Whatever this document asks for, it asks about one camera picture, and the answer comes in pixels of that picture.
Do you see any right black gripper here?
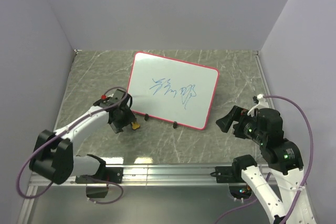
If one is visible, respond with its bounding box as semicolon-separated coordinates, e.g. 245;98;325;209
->
215;104;266;144

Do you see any yellow whiteboard eraser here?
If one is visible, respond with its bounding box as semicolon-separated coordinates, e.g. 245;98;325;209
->
131;122;140;130

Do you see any white board with pink frame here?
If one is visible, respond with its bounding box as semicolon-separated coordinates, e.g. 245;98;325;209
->
128;52;219;130

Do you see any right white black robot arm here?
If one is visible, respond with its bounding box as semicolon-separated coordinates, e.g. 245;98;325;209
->
216;105;316;223

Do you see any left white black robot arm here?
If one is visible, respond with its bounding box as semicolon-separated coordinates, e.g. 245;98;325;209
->
29;89;137;185

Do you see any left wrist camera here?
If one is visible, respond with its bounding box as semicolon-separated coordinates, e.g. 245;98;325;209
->
101;94;111;106

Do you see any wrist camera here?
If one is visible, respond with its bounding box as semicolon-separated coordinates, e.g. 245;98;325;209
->
252;94;269;110
101;94;111;106

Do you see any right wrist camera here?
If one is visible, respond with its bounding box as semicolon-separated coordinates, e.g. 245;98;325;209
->
252;94;269;110

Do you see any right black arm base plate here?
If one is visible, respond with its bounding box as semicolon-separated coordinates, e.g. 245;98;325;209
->
210;166;244;184

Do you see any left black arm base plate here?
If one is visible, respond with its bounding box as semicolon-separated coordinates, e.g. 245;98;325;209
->
75;166;124;184

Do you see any aluminium mounting rail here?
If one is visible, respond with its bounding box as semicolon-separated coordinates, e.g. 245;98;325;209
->
15;163;321;224

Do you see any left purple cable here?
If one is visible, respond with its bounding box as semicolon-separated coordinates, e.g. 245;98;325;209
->
16;87;130;205

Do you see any purple cable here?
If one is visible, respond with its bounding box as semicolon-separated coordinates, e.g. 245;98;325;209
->
214;94;314;224
16;87;130;205

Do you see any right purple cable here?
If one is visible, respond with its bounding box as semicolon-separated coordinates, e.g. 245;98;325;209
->
214;94;314;224

